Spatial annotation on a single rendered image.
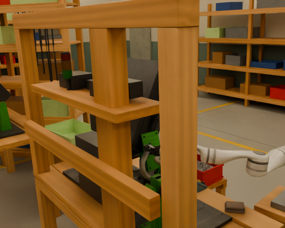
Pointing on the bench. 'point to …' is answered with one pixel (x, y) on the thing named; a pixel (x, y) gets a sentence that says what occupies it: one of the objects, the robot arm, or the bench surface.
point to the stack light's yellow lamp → (66, 65)
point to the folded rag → (235, 207)
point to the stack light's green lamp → (67, 74)
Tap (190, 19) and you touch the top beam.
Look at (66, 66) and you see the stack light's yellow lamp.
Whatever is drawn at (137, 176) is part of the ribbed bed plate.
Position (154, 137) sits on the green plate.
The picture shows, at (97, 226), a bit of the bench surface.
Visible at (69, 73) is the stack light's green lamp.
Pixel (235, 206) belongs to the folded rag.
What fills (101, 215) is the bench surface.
